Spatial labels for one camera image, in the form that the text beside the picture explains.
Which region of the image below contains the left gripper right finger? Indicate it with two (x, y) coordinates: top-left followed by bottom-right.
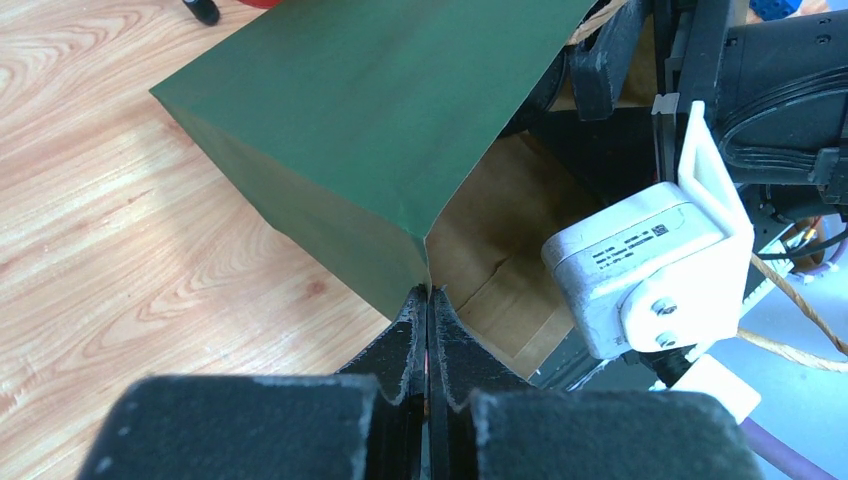
(427, 289), (761, 479)

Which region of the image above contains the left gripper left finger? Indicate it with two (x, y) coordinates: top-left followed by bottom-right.
(78, 287), (428, 479)

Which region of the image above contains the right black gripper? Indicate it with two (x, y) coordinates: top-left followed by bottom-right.
(568, 0), (847, 219)

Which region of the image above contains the green paper bag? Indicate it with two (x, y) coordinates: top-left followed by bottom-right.
(149, 0), (848, 380)

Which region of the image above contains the red straw holder cup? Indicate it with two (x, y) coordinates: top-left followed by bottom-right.
(239, 0), (283, 10)

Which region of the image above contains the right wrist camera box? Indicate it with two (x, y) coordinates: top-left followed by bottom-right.
(541, 100), (763, 425)

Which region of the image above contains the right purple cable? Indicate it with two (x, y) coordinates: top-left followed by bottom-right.
(738, 417), (843, 480)

